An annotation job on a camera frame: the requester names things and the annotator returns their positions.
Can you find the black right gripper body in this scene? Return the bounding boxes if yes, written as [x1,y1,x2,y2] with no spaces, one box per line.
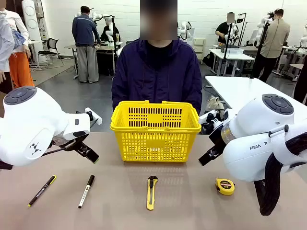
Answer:
[208,126,228,153]

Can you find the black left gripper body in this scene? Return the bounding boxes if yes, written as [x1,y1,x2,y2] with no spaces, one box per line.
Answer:
[51,131,91,152]

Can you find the yellow tape measure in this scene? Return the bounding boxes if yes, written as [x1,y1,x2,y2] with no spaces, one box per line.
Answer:
[214,178,236,196]

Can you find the black pen yellow ends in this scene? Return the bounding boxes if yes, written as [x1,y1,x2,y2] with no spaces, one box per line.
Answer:
[27,175,57,208]

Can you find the yellow plastic shopping basket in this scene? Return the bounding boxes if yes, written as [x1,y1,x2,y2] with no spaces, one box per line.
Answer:
[110,100,202,163]

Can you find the person in purple jacket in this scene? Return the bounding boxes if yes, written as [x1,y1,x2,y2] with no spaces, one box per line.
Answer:
[111,0,203,116]

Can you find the person in black t-shirt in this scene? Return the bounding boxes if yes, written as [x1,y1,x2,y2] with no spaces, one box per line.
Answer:
[214,11,240,46]

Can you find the person in beige shirt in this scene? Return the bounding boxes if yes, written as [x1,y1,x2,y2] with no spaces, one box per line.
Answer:
[251,8,291,83]

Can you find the beige cloth bag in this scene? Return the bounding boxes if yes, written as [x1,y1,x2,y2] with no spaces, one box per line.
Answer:
[206,95,225,114]

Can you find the white marker black cap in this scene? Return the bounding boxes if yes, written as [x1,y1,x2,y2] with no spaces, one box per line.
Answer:
[78,174,96,209]

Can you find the large white table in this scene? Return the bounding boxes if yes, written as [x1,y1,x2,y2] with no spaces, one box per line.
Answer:
[204,75,307,113]

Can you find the yellow black utility knife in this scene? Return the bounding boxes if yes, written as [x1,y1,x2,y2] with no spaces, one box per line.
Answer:
[146,175,159,211]

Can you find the black bag on floor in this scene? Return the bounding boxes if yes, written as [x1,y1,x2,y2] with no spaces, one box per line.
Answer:
[202,51,216,68]

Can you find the white desk grey legs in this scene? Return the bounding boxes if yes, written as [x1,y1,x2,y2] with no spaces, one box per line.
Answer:
[208,47,256,75]

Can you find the mannequin with orange pants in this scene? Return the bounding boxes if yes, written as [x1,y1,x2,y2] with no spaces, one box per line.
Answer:
[4,9,35,88]

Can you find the black tripod stand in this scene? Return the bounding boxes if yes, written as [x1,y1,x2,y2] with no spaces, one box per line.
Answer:
[249,20,271,79]
[222,23,235,75]

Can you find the white drawer cabinet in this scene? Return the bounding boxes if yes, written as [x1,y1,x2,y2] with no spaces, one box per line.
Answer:
[192,37,207,61]

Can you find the black mesh office chair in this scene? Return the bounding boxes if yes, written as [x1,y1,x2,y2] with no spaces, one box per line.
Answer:
[37,37,64,68]

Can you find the grey workbench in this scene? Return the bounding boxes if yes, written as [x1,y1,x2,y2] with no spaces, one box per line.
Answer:
[64,42,123,79]

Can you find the man in blue jacket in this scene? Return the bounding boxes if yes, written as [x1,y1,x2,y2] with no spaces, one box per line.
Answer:
[71,5,102,84]

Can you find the mannequin in light blue shirt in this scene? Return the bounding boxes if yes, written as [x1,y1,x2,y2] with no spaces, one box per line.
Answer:
[0,11,15,94]

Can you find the white black background robot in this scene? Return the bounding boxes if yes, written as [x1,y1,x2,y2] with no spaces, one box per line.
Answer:
[91,11,121,43]

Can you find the white tower air conditioner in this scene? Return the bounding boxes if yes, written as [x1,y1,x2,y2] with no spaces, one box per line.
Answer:
[21,0,39,43]

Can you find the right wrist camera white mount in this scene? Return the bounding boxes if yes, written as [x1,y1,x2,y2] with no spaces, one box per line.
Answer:
[198,108,232,135]

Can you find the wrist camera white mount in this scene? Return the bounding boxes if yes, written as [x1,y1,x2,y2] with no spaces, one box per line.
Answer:
[84,107,103,126]
[198,108,232,135]

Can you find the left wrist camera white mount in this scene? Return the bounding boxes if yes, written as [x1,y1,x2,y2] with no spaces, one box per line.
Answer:
[84,107,103,126]

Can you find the black braided cable sleeve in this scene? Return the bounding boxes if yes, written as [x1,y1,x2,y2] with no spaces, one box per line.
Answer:
[254,138,307,216]

